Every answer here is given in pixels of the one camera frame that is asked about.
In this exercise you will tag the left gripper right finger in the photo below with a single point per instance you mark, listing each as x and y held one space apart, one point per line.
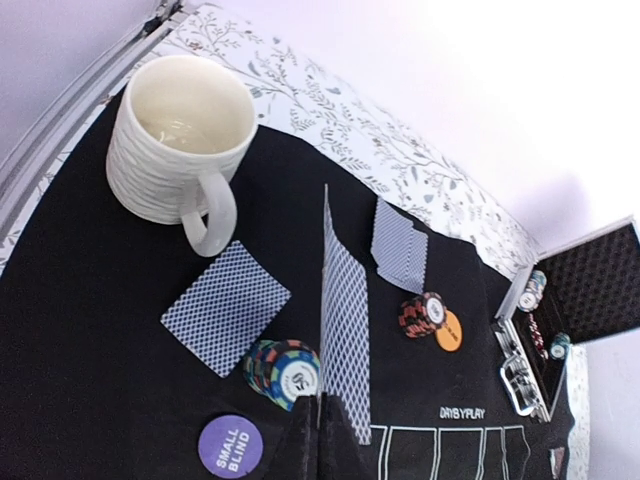
339 454

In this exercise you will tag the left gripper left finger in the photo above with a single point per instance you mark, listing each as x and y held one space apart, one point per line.
295 457

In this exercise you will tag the purple small blind button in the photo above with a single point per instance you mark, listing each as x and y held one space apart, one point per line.
230 446

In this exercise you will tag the blue green 50 chip stack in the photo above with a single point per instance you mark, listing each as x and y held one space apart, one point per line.
282 371

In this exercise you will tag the orange big blind button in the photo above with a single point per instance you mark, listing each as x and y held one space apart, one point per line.
449 336

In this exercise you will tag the orange black 100 chip stack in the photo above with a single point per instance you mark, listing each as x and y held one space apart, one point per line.
422 315

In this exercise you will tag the single blue playing card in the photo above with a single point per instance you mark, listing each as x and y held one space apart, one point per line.
399 250

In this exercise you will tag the poker chip row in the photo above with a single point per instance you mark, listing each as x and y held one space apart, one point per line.
533 292
560 346

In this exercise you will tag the aluminium poker chip case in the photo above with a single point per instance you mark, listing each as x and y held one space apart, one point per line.
592 292

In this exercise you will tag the black poker table mat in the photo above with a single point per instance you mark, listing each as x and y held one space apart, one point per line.
93 386

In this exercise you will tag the red black triangle card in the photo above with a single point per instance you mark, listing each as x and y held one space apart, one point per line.
556 460

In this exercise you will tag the red dice row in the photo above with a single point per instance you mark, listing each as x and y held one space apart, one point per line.
537 337

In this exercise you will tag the floral white tablecloth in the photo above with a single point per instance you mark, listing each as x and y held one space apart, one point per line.
296 96

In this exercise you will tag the cream ceramic mug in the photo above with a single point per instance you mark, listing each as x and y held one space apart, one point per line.
182 129

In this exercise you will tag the left aluminium frame post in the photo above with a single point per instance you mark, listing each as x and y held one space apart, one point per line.
22 168

